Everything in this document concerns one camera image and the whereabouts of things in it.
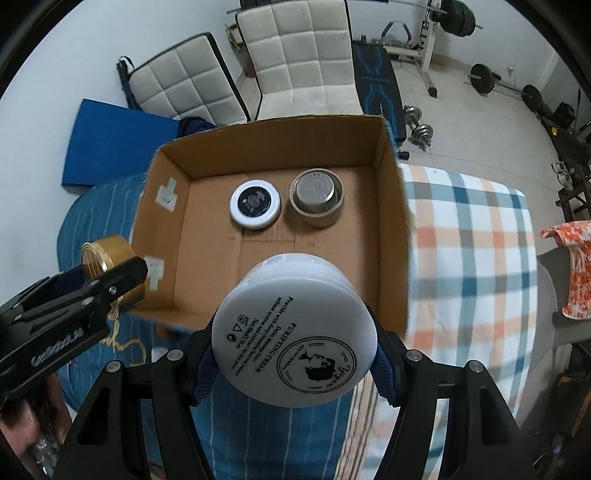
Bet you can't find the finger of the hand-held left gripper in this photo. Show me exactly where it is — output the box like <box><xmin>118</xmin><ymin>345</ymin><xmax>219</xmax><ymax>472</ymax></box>
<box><xmin>18</xmin><ymin>257</ymin><xmax>149</xmax><ymax>329</ymax></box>
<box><xmin>0</xmin><ymin>270</ymin><xmax>88</xmax><ymax>315</ymax></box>

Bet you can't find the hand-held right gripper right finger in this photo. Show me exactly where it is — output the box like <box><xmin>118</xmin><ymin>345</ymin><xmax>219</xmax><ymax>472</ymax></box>
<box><xmin>368</xmin><ymin>318</ymin><xmax>532</xmax><ymax>480</ymax></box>

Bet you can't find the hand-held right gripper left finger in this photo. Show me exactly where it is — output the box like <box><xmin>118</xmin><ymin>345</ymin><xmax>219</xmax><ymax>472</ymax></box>
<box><xmin>52</xmin><ymin>323</ymin><xmax>223</xmax><ymax>480</ymax></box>

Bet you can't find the gold jar lid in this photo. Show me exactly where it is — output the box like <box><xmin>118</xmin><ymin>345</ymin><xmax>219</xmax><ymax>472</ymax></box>
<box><xmin>80</xmin><ymin>235</ymin><xmax>147</xmax><ymax>320</ymax></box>

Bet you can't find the white cream jar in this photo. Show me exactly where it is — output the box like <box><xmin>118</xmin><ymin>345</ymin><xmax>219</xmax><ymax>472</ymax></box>
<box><xmin>211</xmin><ymin>253</ymin><xmax>379</xmax><ymax>408</ymax></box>

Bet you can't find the cardboard box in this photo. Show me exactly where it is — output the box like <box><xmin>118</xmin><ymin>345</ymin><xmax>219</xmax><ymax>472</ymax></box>
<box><xmin>127</xmin><ymin>114</ymin><xmax>413</xmax><ymax>334</ymax></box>

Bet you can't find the black-lidded white jar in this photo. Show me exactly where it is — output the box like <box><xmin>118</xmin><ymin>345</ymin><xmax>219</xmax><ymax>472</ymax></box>
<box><xmin>229</xmin><ymin>180</ymin><xmax>283</xmax><ymax>232</ymax></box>

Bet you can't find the round metal tin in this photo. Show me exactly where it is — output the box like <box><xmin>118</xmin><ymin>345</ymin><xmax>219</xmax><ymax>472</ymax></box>
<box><xmin>289</xmin><ymin>169</ymin><xmax>345</xmax><ymax>229</ymax></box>

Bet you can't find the person's left hand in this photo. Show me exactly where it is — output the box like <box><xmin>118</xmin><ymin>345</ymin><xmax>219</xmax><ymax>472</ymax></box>
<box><xmin>0</xmin><ymin>376</ymin><xmax>70</xmax><ymax>480</ymax></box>

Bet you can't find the blue striped blanket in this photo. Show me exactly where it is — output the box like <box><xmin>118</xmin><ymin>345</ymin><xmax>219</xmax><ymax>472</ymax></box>
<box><xmin>54</xmin><ymin>172</ymin><xmax>361</xmax><ymax>480</ymax></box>

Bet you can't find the plaid blanket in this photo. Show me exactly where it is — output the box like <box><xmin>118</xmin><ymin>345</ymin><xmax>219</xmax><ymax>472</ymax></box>
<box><xmin>344</xmin><ymin>162</ymin><xmax>542</xmax><ymax>480</ymax></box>

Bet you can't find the blue foam mat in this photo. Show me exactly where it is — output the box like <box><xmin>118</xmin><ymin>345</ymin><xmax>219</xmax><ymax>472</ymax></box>
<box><xmin>61</xmin><ymin>98</ymin><xmax>182</xmax><ymax>188</ymax></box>

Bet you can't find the dark blue bag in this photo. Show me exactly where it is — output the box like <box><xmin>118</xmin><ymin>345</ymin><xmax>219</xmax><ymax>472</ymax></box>
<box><xmin>177</xmin><ymin>117</ymin><xmax>218</xmax><ymax>138</ymax></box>

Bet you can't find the grey chair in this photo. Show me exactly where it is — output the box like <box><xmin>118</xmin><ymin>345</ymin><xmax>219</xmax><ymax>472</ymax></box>
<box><xmin>536</xmin><ymin>247</ymin><xmax>591</xmax><ymax>352</ymax></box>

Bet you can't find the small white quilted cushion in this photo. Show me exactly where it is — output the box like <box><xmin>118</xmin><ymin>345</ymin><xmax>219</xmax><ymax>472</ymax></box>
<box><xmin>128</xmin><ymin>32</ymin><xmax>250</xmax><ymax>128</ymax></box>

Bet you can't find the orange and white patterned cloth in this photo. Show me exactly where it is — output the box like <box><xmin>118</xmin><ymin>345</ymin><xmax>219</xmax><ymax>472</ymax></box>
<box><xmin>540</xmin><ymin>220</ymin><xmax>591</xmax><ymax>320</ymax></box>

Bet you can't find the pair of white shoes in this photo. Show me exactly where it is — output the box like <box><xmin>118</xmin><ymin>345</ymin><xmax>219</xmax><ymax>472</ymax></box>
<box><xmin>552</xmin><ymin>161</ymin><xmax>575</xmax><ymax>189</ymax></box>

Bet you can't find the blue and black weight bench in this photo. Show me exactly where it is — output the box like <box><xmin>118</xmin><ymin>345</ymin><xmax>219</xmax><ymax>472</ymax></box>
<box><xmin>353</xmin><ymin>41</ymin><xmax>409</xmax><ymax>160</ymax></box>

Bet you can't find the white quilted chair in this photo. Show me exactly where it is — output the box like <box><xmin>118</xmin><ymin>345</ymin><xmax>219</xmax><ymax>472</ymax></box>
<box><xmin>235</xmin><ymin>0</ymin><xmax>362</xmax><ymax>121</ymax></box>

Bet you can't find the black barbell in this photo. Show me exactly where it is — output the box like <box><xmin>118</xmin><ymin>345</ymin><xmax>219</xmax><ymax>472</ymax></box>
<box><xmin>468</xmin><ymin>64</ymin><xmax>552</xmax><ymax>117</ymax></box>

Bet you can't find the white barbell rack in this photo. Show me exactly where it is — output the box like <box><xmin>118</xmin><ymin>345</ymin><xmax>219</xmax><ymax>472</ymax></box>
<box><xmin>378</xmin><ymin>0</ymin><xmax>476</xmax><ymax>99</ymax></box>

